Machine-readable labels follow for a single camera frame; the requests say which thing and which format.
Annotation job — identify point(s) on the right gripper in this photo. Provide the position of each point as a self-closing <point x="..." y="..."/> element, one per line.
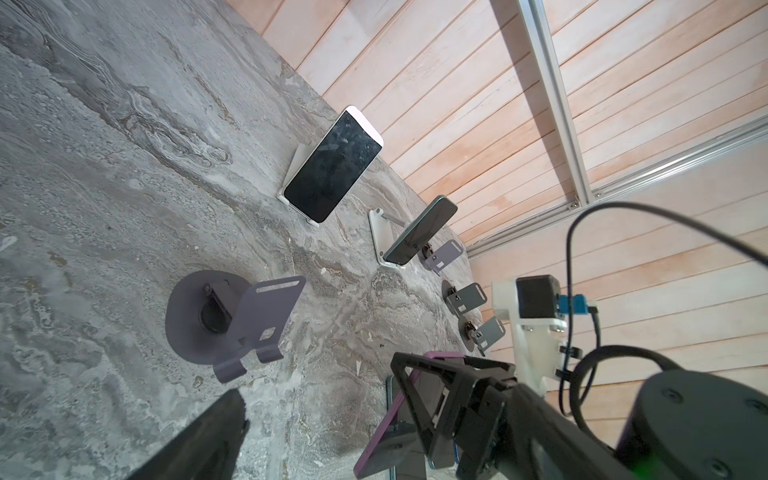
<point x="501" y="426"/>

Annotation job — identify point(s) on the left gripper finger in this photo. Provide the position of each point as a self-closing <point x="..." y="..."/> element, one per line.
<point x="208" y="448"/>

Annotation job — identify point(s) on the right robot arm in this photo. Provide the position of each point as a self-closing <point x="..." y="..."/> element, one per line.
<point x="683" y="424"/>

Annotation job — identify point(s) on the front middle black stand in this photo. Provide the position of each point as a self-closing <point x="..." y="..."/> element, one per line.
<point x="481" y="338"/>

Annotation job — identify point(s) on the black stand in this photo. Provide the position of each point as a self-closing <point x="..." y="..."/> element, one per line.
<point x="215" y="318"/>
<point x="466" y="299"/>
<point x="481" y="338"/>

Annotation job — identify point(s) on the front right black stand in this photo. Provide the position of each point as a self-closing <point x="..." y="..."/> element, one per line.
<point x="466" y="299"/>

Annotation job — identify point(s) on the front left black stand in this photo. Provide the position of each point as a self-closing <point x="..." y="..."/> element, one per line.
<point x="215" y="318"/>

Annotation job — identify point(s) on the purple grey phone stand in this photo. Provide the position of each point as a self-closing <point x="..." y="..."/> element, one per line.
<point x="437" y="260"/>

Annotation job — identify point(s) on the white back middle stand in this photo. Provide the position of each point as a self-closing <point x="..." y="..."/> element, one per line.
<point x="383" y="235"/>

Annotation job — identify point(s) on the white stand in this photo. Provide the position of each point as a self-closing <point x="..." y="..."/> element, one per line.
<point x="299" y="158"/>
<point x="383" y="235"/>

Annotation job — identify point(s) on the white back left stand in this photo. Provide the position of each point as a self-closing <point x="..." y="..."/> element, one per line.
<point x="299" y="158"/>

